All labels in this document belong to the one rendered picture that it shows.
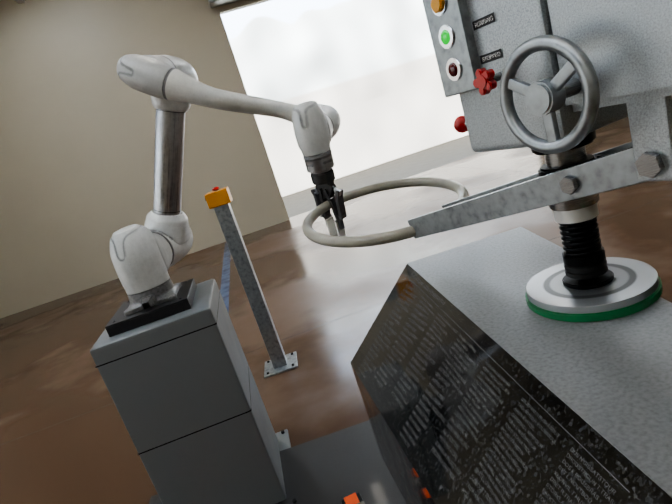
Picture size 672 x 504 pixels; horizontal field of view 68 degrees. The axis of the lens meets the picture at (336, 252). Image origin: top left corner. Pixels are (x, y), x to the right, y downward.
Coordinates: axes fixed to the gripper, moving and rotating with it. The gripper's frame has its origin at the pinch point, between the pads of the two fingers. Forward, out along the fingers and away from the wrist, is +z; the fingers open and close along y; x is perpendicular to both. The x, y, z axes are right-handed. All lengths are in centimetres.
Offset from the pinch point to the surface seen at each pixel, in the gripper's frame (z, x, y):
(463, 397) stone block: 4, -44, 77
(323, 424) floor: 96, -8, -33
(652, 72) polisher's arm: -44, -31, 101
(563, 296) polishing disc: -7, -24, 86
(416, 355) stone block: 10, -33, 57
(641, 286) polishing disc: -8, -18, 96
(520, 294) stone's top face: -3, -20, 75
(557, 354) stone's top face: -6, -38, 91
